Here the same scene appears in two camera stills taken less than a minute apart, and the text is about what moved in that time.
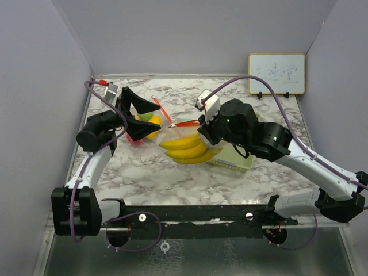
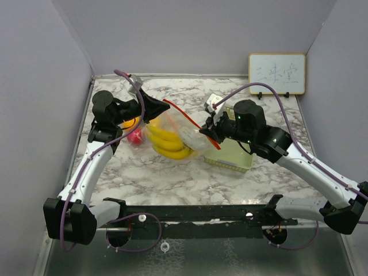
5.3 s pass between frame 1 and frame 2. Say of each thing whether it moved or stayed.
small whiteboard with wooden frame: stayed
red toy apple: stayed
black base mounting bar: stayed
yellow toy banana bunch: moved
